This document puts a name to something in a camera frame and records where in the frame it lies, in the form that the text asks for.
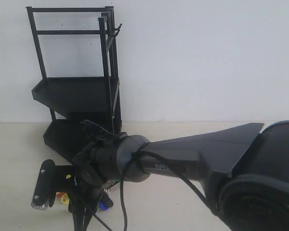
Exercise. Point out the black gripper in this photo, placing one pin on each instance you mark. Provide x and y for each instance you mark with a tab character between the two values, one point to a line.
96	164

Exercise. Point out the bunch of colourful key tags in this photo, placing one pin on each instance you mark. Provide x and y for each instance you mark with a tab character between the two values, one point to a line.
105	201

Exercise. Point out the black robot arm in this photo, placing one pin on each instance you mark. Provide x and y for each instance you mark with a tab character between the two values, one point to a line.
241	174

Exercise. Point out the black two-tier metal rack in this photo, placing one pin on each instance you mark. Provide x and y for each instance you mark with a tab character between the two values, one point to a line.
74	99

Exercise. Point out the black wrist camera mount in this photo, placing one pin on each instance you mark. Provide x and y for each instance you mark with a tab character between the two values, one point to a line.
64	181

